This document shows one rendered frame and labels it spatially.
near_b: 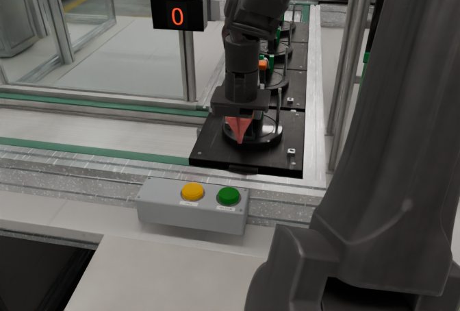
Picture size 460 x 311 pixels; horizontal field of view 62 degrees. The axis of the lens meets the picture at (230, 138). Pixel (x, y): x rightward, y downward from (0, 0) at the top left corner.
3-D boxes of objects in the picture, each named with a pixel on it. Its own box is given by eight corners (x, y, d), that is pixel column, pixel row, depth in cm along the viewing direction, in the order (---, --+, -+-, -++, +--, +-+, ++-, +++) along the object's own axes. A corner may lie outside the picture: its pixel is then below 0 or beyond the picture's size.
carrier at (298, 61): (306, 76, 120) (311, 36, 113) (230, 70, 123) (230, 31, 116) (307, 48, 139) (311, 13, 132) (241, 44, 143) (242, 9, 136)
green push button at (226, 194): (237, 209, 71) (237, 201, 70) (215, 207, 72) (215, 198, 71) (240, 195, 74) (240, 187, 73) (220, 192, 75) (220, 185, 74)
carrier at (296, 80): (304, 116, 100) (310, 70, 93) (213, 107, 103) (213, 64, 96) (306, 77, 119) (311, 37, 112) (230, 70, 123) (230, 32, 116)
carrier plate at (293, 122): (302, 178, 79) (302, 170, 78) (188, 165, 83) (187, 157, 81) (304, 118, 98) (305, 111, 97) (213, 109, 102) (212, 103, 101)
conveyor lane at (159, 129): (298, 209, 84) (302, 174, 79) (-41, 166, 97) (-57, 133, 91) (301, 138, 107) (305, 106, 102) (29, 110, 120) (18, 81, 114)
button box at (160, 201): (243, 236, 73) (244, 212, 69) (137, 221, 76) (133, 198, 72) (248, 210, 78) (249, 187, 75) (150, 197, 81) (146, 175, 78)
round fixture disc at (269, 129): (280, 153, 83) (280, 146, 82) (215, 146, 85) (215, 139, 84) (284, 120, 94) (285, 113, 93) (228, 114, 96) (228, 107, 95)
